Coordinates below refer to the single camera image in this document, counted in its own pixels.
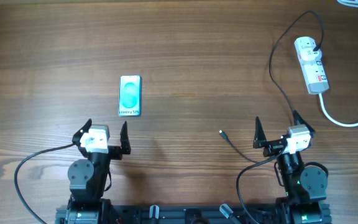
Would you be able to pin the white charger plug adapter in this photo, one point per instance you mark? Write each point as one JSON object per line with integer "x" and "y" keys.
{"x": 308, "y": 55}

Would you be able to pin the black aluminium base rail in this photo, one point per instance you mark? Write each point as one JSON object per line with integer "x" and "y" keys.
{"x": 224, "y": 213}

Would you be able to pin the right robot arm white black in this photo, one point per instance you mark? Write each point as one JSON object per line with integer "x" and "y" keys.
{"x": 305, "y": 183}

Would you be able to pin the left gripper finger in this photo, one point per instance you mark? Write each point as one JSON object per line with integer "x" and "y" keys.
{"x": 84, "y": 129}
{"x": 124, "y": 139}

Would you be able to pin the Galaxy smartphone with teal screen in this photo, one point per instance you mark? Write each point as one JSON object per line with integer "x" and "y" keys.
{"x": 129, "y": 95}

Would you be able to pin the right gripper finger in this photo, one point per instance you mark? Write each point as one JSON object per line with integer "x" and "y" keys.
{"x": 298, "y": 120}
{"x": 259, "y": 137}

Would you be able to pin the white power strip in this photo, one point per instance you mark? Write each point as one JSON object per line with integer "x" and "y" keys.
{"x": 313, "y": 73}

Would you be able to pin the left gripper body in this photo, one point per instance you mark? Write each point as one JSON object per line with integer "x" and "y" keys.
{"x": 102, "y": 159}

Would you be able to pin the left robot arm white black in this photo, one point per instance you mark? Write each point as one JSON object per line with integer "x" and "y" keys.
{"x": 88, "y": 176}

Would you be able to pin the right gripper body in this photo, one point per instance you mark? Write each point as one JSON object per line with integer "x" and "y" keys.
{"x": 273, "y": 148}

